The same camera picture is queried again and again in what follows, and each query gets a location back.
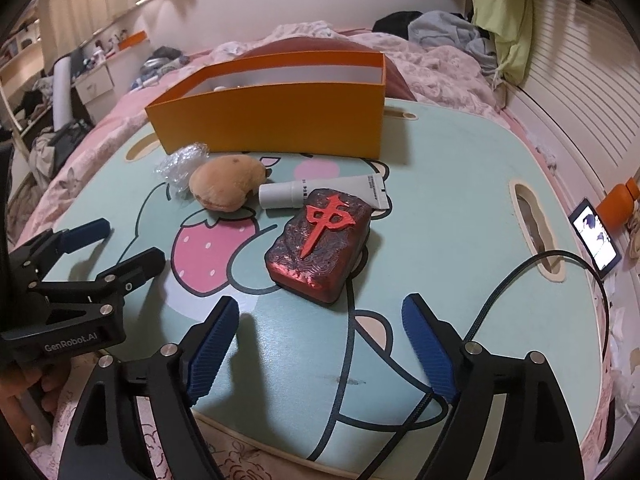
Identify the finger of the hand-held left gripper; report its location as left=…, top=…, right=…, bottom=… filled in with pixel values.
left=30, top=248, right=166, bottom=317
left=9, top=218, right=112, bottom=281

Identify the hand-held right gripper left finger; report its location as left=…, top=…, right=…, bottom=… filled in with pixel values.
left=57, top=296, right=241, bottom=480

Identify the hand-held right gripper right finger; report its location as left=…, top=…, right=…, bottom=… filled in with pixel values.
left=401, top=294, right=583, bottom=480

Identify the clear bubble wrap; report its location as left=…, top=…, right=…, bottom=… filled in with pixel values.
left=152, top=142, right=210, bottom=200

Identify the brown plush toy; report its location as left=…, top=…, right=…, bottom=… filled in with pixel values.
left=188, top=156, right=268, bottom=212

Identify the dark packet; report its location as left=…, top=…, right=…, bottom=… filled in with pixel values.
left=264, top=187, right=373, bottom=306

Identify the white cream tube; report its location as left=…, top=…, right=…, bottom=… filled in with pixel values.
left=258, top=175, right=392, bottom=210

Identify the orange cardboard box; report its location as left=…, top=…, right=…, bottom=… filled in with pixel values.
left=145, top=51, right=387, bottom=160

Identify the person's left hand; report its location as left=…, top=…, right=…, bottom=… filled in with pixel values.
left=0, top=360, right=61, bottom=448

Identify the dark clothes pile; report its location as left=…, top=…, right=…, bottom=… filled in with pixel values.
left=27, top=120, right=93, bottom=176

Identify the white roll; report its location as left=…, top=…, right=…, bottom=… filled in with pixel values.
left=54, top=56, right=73, bottom=128

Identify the white nightstand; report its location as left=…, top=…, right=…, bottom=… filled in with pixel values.
left=75, top=67, right=113, bottom=111

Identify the patterned cloth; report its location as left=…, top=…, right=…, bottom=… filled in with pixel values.
left=142, top=46, right=188, bottom=73

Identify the small orange box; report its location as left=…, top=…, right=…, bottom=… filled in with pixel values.
left=117, top=31, right=148, bottom=51

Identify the smartphone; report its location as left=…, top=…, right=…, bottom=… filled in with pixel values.
left=568, top=198, right=623, bottom=281

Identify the beige cloth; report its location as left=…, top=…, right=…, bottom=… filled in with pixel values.
left=622, top=210, right=640, bottom=261

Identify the orange bottle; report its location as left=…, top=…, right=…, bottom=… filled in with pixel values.
left=600, top=176, right=640, bottom=228

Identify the pink floral duvet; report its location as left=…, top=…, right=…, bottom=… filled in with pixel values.
left=22, top=20, right=511, bottom=261

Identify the grey garment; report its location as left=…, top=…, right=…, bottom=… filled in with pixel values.
left=407, top=10, right=496, bottom=58

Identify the white slatted panel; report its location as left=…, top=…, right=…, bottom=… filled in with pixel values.
left=500, top=0, right=640, bottom=196

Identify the black garment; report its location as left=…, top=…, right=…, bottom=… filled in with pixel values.
left=372, top=11, right=451, bottom=41

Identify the yellow-green garment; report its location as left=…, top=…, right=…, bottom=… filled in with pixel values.
left=470, top=0, right=536, bottom=83

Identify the black cable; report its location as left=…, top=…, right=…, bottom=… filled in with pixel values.
left=357, top=251, right=612, bottom=480

